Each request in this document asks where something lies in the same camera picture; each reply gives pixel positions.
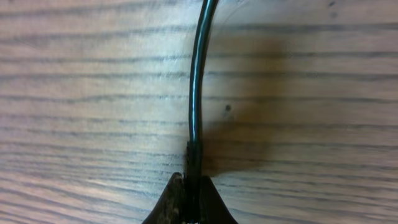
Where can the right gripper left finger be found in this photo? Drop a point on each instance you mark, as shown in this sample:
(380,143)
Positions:
(169,207)

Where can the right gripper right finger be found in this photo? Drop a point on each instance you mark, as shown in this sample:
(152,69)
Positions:
(212,207)

